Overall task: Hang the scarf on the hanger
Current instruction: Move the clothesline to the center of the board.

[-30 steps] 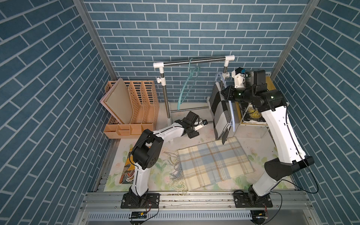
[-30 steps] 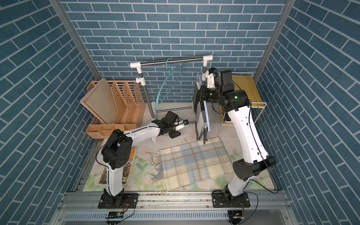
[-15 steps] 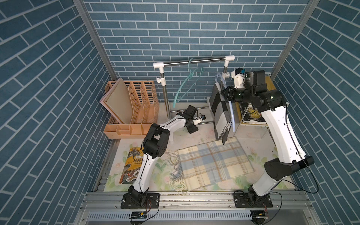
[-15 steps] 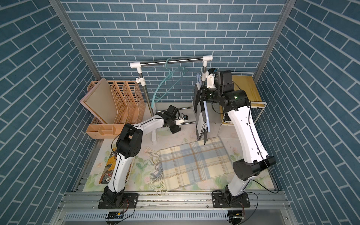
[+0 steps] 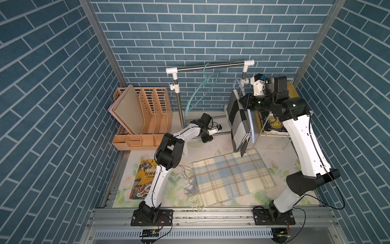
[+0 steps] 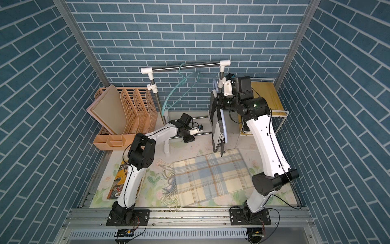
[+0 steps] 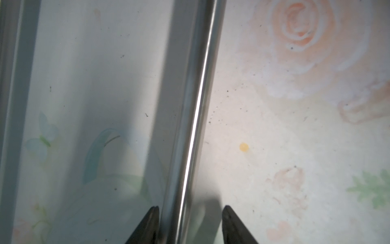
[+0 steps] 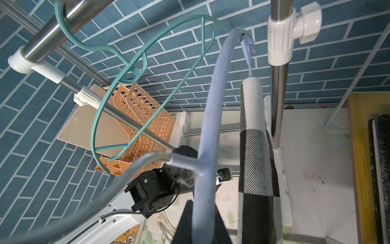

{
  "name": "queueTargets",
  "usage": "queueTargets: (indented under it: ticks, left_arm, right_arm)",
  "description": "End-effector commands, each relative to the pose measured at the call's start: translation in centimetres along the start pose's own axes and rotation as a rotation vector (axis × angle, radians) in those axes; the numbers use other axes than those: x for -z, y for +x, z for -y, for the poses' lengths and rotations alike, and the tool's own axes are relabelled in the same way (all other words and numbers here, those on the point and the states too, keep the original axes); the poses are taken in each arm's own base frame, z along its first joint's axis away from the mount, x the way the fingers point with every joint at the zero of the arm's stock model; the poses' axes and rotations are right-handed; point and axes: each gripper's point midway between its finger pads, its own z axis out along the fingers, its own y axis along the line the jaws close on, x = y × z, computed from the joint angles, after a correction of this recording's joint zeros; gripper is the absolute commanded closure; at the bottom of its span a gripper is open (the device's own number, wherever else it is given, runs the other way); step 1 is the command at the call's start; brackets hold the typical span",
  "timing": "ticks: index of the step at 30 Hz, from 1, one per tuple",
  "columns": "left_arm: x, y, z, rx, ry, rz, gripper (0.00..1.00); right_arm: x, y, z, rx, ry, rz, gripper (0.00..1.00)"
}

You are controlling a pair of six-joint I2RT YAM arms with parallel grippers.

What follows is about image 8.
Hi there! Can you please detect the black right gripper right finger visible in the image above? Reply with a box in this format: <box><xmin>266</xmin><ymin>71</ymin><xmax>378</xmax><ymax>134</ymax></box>
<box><xmin>214</xmin><ymin>206</ymin><xmax>232</xmax><ymax>244</ymax></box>

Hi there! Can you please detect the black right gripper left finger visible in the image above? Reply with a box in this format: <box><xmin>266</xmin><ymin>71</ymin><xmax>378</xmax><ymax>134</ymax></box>
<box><xmin>171</xmin><ymin>200</ymin><xmax>193</xmax><ymax>244</ymax></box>

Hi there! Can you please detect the translucent blue clothes hanger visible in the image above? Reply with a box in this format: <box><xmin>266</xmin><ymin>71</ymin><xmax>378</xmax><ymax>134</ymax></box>
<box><xmin>1</xmin><ymin>27</ymin><xmax>248</xmax><ymax>244</ymax></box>

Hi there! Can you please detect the black grey checkered scarf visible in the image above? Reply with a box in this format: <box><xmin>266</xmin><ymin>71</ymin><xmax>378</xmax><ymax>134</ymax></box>
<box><xmin>238</xmin><ymin>77</ymin><xmax>283</xmax><ymax>244</ymax></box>

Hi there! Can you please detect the teal green clothes hanger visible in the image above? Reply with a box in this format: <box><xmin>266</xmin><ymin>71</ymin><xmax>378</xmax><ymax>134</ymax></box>
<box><xmin>54</xmin><ymin>1</ymin><xmax>228</xmax><ymax>174</ymax></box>

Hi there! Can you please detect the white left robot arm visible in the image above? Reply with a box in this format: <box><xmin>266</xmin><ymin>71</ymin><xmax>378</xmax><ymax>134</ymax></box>
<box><xmin>56</xmin><ymin>163</ymin><xmax>194</xmax><ymax>244</ymax></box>

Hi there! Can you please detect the orange plastic file organizer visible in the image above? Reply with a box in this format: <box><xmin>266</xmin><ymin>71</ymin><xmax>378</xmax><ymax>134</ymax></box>
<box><xmin>100</xmin><ymin>83</ymin><xmax>175</xmax><ymax>176</ymax></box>

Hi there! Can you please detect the beige flat board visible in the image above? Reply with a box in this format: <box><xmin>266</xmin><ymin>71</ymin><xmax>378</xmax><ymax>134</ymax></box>
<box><xmin>56</xmin><ymin>84</ymin><xmax>132</xmax><ymax>158</ymax></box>

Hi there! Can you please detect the white steel clothes rack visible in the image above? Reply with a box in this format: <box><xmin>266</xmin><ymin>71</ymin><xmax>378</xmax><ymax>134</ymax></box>
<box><xmin>0</xmin><ymin>0</ymin><xmax>323</xmax><ymax>227</ymax></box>

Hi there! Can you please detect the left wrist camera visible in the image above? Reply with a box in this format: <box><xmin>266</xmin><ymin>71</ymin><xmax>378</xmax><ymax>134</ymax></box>
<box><xmin>216</xmin><ymin>168</ymin><xmax>233</xmax><ymax>184</ymax></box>

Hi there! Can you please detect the wood and wire shelf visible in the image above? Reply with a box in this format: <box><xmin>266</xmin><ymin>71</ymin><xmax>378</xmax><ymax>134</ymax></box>
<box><xmin>324</xmin><ymin>24</ymin><xmax>390</xmax><ymax>244</ymax></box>

